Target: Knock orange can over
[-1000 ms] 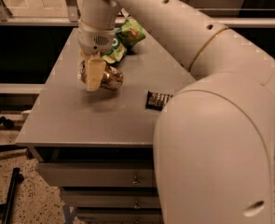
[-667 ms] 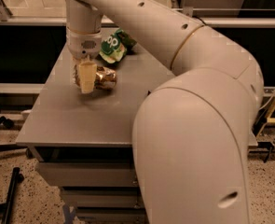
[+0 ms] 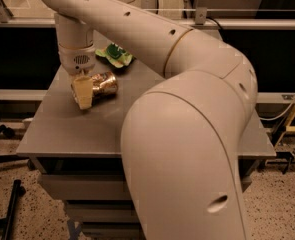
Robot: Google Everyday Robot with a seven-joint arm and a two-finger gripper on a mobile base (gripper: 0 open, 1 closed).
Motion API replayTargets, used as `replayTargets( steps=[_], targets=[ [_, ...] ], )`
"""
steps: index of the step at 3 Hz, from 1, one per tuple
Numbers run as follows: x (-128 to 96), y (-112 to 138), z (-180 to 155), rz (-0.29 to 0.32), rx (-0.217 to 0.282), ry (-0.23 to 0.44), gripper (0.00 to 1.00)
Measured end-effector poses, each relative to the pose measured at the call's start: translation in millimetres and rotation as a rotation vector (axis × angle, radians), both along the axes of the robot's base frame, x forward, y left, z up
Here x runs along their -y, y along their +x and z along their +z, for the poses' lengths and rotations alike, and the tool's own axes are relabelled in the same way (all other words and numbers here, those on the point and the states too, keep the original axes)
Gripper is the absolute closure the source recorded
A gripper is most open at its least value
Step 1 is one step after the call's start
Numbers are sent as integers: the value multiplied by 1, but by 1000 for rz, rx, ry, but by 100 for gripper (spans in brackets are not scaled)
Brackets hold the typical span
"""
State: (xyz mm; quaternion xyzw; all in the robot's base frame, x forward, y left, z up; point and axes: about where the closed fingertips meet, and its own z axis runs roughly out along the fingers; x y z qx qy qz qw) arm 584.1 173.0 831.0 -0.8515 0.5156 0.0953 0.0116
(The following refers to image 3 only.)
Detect yellow metal stand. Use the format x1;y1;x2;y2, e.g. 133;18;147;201
263;85;295;175

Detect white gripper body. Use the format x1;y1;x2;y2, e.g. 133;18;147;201
58;45;95;75

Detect top grey drawer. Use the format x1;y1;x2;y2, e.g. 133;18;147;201
37;173;253;202

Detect orange soda can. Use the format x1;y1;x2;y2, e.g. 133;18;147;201
70;71;119;100

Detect green chip bag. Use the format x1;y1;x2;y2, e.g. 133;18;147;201
95;43;133;68

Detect grey drawer cabinet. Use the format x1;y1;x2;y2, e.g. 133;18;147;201
16;29;277;240

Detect metal railing frame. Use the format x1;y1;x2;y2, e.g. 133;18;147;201
0;0;295;30

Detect black chair base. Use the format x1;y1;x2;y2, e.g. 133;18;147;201
0;90;30;240

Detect bottom grey drawer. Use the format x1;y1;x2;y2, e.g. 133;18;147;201
81;223;146;240

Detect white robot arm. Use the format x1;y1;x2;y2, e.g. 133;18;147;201
42;0;257;240

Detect grey drawer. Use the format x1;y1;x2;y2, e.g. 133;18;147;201
65;201;139;223
37;173;253;202
81;223;146;240

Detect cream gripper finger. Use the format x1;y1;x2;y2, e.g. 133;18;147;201
71;75;93;110

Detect middle grey drawer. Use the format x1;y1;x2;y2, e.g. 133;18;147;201
65;201;139;223

